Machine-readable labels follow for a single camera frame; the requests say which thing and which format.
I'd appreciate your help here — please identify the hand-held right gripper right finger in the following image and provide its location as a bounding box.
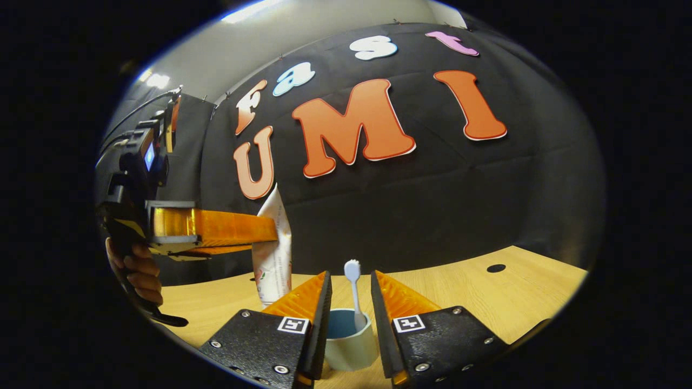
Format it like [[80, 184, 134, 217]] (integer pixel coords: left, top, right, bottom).
[[370, 270, 511, 387]]

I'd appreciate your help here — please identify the white toothpaste tube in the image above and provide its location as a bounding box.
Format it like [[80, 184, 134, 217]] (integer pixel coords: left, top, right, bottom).
[[251, 184, 293, 308]]

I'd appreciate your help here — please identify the light blue cup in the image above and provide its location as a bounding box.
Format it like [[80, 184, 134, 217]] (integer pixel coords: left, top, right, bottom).
[[323, 308, 380, 372]]

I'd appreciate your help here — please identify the white toothbrush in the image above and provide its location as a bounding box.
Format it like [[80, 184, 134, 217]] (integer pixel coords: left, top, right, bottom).
[[344, 259, 369, 331]]

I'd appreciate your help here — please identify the black backdrop cloth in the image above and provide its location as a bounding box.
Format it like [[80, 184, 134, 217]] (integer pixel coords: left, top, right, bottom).
[[105, 22, 606, 287]]

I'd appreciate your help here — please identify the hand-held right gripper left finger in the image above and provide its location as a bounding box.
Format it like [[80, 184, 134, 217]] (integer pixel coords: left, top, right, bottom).
[[197, 270, 333, 389]]

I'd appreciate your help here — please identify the ceiling light panel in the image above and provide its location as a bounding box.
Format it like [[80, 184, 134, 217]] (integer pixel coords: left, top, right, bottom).
[[138, 69, 171, 90]]

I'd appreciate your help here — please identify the wooden desktop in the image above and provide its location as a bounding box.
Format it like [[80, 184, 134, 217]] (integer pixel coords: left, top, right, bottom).
[[157, 246, 589, 389]]

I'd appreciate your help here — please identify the black cable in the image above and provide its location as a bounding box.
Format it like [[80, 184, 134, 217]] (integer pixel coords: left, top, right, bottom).
[[96, 86, 182, 163]]

